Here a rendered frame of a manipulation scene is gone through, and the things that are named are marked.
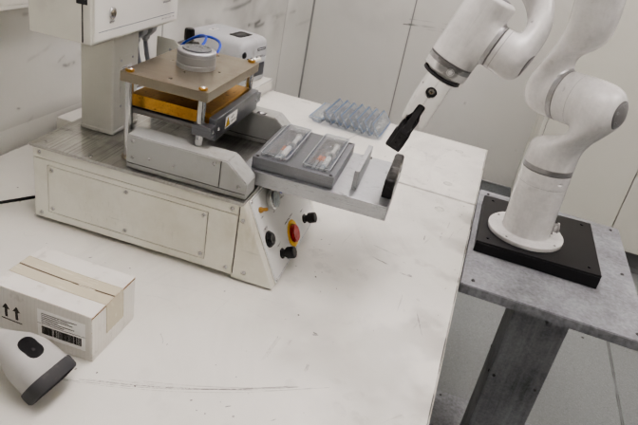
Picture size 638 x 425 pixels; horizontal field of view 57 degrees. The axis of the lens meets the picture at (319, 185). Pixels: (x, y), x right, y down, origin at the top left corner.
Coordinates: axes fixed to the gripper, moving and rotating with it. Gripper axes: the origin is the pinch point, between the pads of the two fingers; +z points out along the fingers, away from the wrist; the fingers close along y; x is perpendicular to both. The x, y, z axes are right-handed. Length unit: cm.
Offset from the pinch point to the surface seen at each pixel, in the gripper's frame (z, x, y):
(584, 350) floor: 71, -117, 106
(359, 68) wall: 62, 31, 239
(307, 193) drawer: 15.1, 9.1, -11.1
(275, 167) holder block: 14.6, 16.9, -10.3
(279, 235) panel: 29.6, 9.3, -6.9
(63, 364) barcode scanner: 37, 24, -54
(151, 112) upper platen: 19.1, 43.5, -10.9
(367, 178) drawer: 10.3, 0.5, -0.8
